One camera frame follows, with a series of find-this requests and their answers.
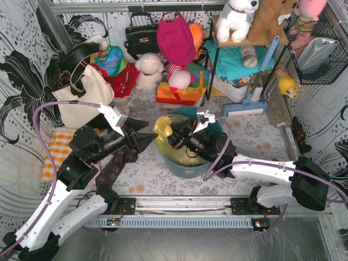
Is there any yellow plastic trash bag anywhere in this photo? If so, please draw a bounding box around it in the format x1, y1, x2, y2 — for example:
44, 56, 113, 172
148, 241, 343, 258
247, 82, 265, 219
153, 114, 207, 167

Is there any teal plastic trash bin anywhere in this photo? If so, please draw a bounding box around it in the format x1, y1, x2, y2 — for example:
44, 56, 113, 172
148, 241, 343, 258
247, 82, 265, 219
161, 106, 237, 179

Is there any blue floor squeegee mop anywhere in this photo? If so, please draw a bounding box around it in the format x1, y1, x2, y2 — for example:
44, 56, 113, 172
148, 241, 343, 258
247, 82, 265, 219
222, 35, 281, 117

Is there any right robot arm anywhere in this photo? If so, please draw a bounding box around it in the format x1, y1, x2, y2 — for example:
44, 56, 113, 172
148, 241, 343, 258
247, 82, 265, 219
167, 119, 330, 213

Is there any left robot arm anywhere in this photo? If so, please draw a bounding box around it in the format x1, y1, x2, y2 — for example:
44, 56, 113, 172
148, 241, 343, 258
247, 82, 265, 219
1, 119, 157, 260

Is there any rainbow striped bag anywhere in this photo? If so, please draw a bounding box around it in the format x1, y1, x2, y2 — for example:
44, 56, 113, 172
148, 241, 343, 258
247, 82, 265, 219
156, 63, 211, 105

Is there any cream canvas tote bag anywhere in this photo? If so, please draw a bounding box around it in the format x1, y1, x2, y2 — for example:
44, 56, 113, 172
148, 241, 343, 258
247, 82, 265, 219
53, 65, 114, 129

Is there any colorful tie-dye cloth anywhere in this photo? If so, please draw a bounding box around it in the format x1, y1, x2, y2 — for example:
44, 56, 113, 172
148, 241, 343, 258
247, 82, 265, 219
90, 45, 127, 77

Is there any magenta fabric bag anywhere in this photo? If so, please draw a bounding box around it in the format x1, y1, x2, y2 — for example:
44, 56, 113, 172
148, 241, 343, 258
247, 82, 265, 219
157, 15, 196, 66

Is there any brown floral necktie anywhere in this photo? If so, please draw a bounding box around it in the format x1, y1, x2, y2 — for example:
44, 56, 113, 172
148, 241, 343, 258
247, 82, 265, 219
96, 145, 138, 191

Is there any red cloth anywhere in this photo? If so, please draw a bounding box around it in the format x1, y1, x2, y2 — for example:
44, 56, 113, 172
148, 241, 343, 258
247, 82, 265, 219
105, 64, 139, 98

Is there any pink white plush doll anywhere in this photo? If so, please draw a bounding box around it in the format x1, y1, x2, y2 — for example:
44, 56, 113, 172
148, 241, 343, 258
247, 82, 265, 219
166, 63, 195, 91

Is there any orange checkered towel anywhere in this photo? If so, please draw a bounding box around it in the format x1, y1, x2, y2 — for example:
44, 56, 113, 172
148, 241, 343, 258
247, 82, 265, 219
40, 127, 76, 182

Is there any cream plush lamb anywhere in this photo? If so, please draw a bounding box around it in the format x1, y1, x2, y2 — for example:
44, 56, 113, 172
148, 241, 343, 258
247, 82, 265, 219
135, 53, 164, 91

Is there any white storage box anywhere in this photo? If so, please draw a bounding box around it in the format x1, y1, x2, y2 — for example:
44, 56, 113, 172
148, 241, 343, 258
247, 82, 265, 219
213, 78, 263, 103

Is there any teal folded cloth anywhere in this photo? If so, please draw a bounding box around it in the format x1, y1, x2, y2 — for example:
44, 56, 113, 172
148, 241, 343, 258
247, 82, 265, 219
214, 46, 267, 81

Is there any black leather handbag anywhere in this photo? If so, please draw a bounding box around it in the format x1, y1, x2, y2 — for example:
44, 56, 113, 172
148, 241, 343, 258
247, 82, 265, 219
124, 12, 160, 60

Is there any beige bristle broom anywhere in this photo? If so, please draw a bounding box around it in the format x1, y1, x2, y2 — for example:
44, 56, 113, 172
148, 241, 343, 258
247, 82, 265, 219
263, 80, 297, 161

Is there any black wide-brim hat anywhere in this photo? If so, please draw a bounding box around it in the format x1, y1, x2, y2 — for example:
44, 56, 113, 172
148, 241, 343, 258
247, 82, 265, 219
59, 42, 101, 72

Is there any orange plush toy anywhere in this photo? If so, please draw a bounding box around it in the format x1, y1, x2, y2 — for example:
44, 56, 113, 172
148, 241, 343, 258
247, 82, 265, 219
188, 23, 203, 55

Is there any grey patterned sock roll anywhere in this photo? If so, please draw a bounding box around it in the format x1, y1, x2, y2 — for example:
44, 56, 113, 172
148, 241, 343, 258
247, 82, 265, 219
240, 46, 258, 68

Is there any dark patterned cloth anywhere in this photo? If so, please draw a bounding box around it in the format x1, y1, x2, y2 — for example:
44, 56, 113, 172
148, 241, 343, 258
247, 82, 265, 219
292, 117, 312, 154

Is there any yellow plush duck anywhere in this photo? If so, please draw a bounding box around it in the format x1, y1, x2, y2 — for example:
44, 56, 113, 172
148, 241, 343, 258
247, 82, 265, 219
275, 67, 296, 98

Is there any white husky plush dog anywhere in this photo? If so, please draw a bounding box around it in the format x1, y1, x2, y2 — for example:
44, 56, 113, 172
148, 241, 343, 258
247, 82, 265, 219
216, 0, 259, 43

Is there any brown teddy bear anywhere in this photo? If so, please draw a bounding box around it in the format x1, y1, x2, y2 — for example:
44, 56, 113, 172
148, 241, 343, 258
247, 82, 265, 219
247, 0, 299, 42

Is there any silver foil pouch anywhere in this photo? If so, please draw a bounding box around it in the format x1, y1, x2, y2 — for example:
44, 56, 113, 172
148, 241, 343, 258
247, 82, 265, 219
297, 38, 340, 71

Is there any pink plush toy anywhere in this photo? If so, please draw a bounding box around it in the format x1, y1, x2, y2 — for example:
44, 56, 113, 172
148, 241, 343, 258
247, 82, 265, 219
289, 0, 327, 35

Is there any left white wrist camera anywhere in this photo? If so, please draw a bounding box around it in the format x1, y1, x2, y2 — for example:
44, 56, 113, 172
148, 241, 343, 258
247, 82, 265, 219
98, 103, 128, 136

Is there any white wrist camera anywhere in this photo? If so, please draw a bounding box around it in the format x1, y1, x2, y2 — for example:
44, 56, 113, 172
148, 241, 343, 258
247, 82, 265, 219
193, 109, 215, 134
98, 103, 128, 136

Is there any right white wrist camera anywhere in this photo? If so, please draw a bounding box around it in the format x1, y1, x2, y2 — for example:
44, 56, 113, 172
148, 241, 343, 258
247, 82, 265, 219
193, 109, 215, 134

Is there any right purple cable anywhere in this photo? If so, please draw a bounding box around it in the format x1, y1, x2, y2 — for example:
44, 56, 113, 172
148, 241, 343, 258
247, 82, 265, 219
202, 116, 348, 234

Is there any purple cable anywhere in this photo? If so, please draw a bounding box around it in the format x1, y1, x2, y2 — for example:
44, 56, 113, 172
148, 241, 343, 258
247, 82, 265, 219
0, 101, 109, 260
202, 116, 348, 234

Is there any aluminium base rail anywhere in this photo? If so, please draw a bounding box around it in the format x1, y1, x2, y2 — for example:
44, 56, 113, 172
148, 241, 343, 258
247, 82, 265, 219
67, 194, 332, 218

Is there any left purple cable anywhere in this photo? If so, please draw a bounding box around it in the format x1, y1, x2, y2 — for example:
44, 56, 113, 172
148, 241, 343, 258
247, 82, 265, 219
0, 101, 109, 260

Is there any wooden shelf with black frame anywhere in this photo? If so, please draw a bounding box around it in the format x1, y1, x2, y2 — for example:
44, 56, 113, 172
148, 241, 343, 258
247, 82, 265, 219
205, 15, 272, 101

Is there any black wire basket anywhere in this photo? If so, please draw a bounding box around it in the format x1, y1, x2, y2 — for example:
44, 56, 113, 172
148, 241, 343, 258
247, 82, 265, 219
284, 13, 347, 85

